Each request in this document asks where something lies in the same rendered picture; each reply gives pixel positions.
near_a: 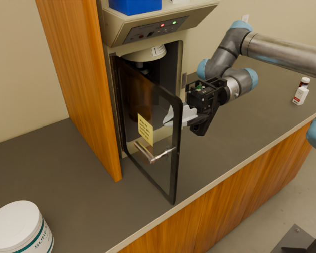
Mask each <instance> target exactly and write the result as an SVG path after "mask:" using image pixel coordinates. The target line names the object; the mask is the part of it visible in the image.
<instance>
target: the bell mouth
mask: <svg viewBox="0 0 316 253"><path fill-rule="evenodd" d="M166 52H167V51H166V48H165V46H164V44H162V45H158V46H155V47H151V48H147V49H143V50H140V51H136V52H132V53H129V54H125V55H122V56H121V57H122V58H123V59H126V60H129V61H135V62H147V61H153V60H157V59H159V58H161V57H163V56H164V55H165V54H166Z"/></svg>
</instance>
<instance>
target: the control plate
mask: <svg viewBox="0 0 316 253"><path fill-rule="evenodd" d="M188 17H189V16H184V17H179V18H175V19H170V20H166V21H161V22H156V23H152V24H147V25H142V26H138V27H133V28H131V30H130V32H129V33H128V35H127V37H126V39H125V40H124V42H123V44H127V43H131V42H135V41H139V40H143V39H147V38H151V37H155V36H159V35H163V34H167V33H171V32H175V31H176V30H177V29H178V28H179V27H180V25H181V24H182V23H183V22H184V21H185V20H186V19H187V18H188ZM174 21H176V22H175V23H174V24H173V22H174ZM162 24H164V25H163V26H161V25H162ZM171 28H173V30H171ZM166 29H167V31H166V32H165V31H164V30H166ZM158 31H160V33H158ZM150 32H154V33H153V34H152V35H151V36H149V37H147V36H148V34H149V33H150ZM141 35H144V37H143V38H139V36H141ZM131 38H133V39H132V40H131Z"/></svg>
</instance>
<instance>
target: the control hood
mask: <svg viewBox="0 0 316 253"><path fill-rule="evenodd" d="M219 3H220V1H219V0H190V2H189V3H178V4H173V3H171V2H169V1H168V0H162V9H161V10H157V11H152V12H146V13H141V14H136V15H131V16H128V15H126V14H123V13H121V12H119V11H117V10H115V9H112V8H110V7H106V8H103V9H102V10H103V17H104V25H105V32H106V39H107V45H108V46H109V47H111V48H113V47H117V46H121V45H126V44H123V42H124V40H125V39H126V37H127V35H128V33H129V32H130V30H131V28H133V27H138V26H142V25H147V24H152V23H156V22H161V21H166V20H170V19H175V18H179V17H184V16H189V17H188V18H187V19H186V20H185V21H184V22H183V23H182V24H181V25H180V27H179V28H178V29H177V30H176V31H175V32H178V31H182V30H186V29H190V28H194V27H196V26H197V25H198V24H199V23H200V22H201V21H202V20H203V19H204V18H205V17H206V16H207V15H208V14H209V13H210V12H211V11H212V10H213V9H214V8H215V7H216V6H217V5H218V4H219ZM171 33H174V32H171ZM167 34H170V33H167ZM163 35H166V34H163ZM159 36H162V35H159ZM155 37H158V36H155ZM151 38H154V37H151ZM147 39H150V38H147ZM143 40H146V39H143ZM139 41H142V40H139ZM135 42H138V41H135ZM131 43H134V42H131ZM127 44H130V43H127Z"/></svg>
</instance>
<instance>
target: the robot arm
mask: <svg viewBox="0 0 316 253"><path fill-rule="evenodd" d="M239 55H243V56H247V57H250V58H253V59H256V60H260V61H263V62H266V63H269V64H272V65H275V66H278V67H282V68H285V69H288V70H291V71H294V72H297V73H300V74H304V75H307V76H310V77H313V78H316V47H315V46H311V45H306V44H302V43H298V42H294V41H289V40H285V39H281V38H276V37H272V36H268V35H264V34H259V33H255V32H253V28H252V26H251V25H250V24H249V23H246V22H244V21H242V20H236V21H234V22H233V24H232V25H231V27H230V28H229V29H228V30H227V32H226V34H225V36H224V38H223V39H222V41H221V43H220V44H219V46H218V48H217V49H216V51H215V52H214V54H213V56H212V57H211V59H207V58H206V59H203V61H201V62H200V63H199V65H198V68H197V76H198V77H199V78H200V79H202V80H204V81H202V80H200V79H198V80H196V81H193V82H191V83H188V84H186V88H185V92H187V97H186V100H187V102H183V116H182V127H184V126H188V127H189V126H190V131H192V132H193V133H194V134H196V135H197V136H204V135H205V133H206V131H207V129H208V127H209V125H210V123H211V121H212V119H213V117H214V116H215V114H216V112H217V110H218V108H219V106H222V105H224V104H227V103H229V102H231V101H233V100H235V99H237V98H239V97H241V96H242V95H244V94H247V93H249V92H250V91H251V90H253V89H254V88H255V87H256V86H257V84H258V75H257V73H256V72H255V71H254V70H253V69H251V68H243V69H240V70H238V69H235V68H233V67H232V66H233V64H234V62H235V61H236V59H237V58H238V56H239ZM193 83H195V86H191V88H190V89H189V85H190V84H193ZM200 83H201V85H202V86H200V85H199V84H200ZM306 138H307V140H308V142H309V143H310V144H311V145H312V146H313V147H314V148H316V118H315V119H314V120H313V121H312V122H311V124H310V127H309V129H308V131H307V132H306Z"/></svg>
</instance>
